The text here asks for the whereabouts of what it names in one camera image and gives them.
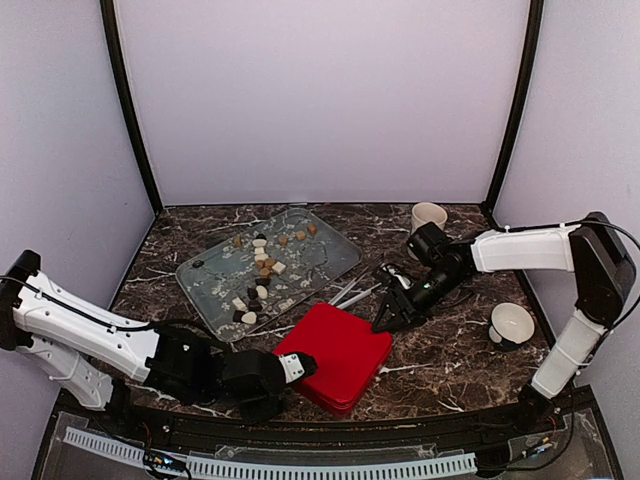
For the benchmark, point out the black frame post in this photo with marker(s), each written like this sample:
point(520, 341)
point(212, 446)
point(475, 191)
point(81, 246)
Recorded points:
point(518, 103)
point(126, 101)

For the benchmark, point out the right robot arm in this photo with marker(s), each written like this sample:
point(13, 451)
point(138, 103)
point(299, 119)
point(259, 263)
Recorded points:
point(591, 249)

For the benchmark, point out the white cable duct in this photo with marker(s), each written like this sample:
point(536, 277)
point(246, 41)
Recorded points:
point(257, 463)

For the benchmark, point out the white swirl chocolate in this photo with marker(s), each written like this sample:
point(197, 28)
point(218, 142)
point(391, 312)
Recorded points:
point(262, 292)

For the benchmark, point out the left black frame post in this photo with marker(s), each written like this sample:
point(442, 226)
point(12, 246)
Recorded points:
point(126, 101)

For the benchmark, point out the right black frame post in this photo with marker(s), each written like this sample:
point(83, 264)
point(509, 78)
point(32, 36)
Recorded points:
point(518, 103)

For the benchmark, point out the glass floral serving tray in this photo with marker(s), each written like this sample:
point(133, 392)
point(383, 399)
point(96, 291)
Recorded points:
point(268, 254)

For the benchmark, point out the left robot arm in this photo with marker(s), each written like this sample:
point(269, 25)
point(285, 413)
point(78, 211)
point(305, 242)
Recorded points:
point(60, 331)

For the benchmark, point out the cream ceramic mug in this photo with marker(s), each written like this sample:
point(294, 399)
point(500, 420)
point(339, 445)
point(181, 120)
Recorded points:
point(426, 212)

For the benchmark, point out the red tin lid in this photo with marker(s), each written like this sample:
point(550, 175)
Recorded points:
point(347, 352)

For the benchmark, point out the black front rail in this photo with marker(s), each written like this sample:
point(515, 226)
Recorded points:
point(389, 414)

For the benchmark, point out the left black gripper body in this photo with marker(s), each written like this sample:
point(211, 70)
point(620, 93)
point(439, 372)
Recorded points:
point(253, 416)

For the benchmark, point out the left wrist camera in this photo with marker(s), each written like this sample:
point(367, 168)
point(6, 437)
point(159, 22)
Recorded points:
point(297, 366)

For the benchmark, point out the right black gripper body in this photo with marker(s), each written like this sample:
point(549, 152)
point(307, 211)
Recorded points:
point(420, 304)

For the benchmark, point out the white black bowl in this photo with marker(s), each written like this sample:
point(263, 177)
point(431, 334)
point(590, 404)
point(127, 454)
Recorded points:
point(510, 326)

